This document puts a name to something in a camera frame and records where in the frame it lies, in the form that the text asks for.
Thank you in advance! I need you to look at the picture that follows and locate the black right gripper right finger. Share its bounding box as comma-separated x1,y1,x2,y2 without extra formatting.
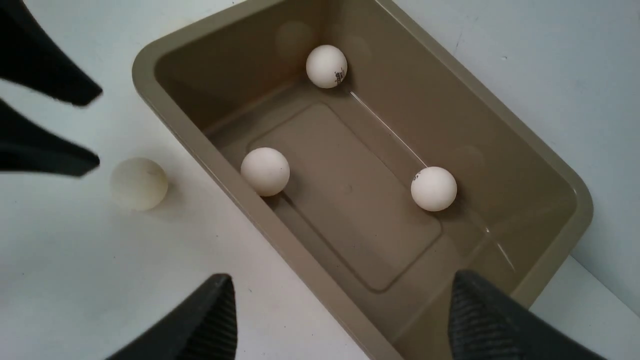
447,269,601,360

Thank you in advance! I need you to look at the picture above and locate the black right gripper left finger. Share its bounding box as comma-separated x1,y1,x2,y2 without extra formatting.
109,273,238,360

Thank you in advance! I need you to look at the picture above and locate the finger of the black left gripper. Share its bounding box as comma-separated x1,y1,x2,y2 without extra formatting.
0,101,100,177
0,0,103,107

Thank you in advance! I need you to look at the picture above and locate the plain white ball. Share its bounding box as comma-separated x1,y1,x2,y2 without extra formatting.
240,146,290,198
109,157,169,211

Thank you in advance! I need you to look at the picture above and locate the white ball with red logo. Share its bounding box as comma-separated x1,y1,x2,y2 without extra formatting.
410,166,458,212

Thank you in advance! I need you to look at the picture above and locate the tan plastic bin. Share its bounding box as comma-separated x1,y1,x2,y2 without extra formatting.
132,0,594,360

